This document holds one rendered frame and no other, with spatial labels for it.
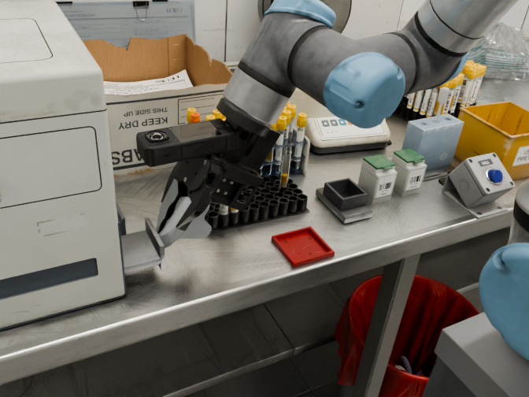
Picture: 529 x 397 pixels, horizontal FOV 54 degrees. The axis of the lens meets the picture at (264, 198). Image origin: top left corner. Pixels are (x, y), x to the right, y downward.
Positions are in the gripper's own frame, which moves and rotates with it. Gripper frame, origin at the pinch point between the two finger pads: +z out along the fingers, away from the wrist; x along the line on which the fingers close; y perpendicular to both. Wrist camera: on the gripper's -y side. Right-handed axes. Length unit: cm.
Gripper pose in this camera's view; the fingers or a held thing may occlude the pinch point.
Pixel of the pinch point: (158, 238)
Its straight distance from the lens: 70.4
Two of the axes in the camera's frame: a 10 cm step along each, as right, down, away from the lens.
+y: 7.3, 2.5, 6.3
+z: -5.1, 8.2, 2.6
